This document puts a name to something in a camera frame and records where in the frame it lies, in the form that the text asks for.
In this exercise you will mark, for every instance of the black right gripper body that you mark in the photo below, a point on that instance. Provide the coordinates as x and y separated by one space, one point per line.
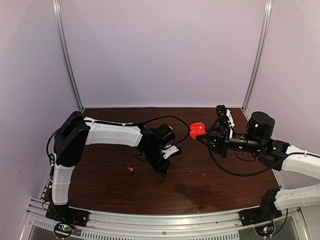
223 147

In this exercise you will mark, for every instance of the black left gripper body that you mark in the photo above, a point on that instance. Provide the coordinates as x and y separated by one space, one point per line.
152 156

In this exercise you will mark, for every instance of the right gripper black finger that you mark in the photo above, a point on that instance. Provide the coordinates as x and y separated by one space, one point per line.
207 142
214 131

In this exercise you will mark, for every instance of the red round charging case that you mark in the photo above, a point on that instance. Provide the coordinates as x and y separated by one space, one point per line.
197 129

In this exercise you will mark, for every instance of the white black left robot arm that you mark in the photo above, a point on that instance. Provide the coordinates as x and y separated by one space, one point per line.
78 131

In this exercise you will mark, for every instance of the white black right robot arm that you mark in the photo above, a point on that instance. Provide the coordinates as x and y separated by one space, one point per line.
277 155

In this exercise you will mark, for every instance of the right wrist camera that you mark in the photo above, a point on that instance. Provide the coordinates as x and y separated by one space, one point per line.
225 119

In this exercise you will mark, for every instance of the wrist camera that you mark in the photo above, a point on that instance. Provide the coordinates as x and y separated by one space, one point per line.
225 119
171 151

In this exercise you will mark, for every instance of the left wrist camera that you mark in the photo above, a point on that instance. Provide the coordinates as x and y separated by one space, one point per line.
171 151

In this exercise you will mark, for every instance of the aluminium front rail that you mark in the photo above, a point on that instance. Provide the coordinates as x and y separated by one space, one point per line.
224 225

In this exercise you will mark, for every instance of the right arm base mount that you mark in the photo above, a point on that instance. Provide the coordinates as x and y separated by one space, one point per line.
262 218

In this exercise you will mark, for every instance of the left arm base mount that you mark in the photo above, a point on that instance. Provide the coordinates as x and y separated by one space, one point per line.
68 219

